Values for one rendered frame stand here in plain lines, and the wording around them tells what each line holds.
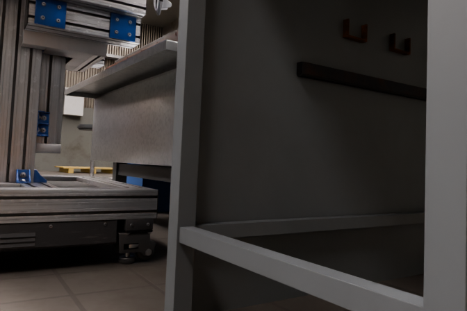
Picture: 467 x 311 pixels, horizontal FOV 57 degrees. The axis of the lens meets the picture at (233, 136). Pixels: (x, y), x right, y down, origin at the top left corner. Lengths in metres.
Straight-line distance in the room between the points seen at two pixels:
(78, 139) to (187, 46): 8.42
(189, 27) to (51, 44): 0.77
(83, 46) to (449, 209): 1.36
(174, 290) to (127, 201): 0.53
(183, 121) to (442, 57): 0.54
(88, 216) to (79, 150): 7.94
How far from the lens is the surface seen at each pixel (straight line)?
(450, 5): 0.47
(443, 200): 0.45
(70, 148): 9.23
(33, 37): 1.58
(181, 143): 0.86
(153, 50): 1.41
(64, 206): 1.32
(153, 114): 1.76
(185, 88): 0.87
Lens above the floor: 0.33
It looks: 3 degrees up
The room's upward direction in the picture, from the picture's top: 2 degrees clockwise
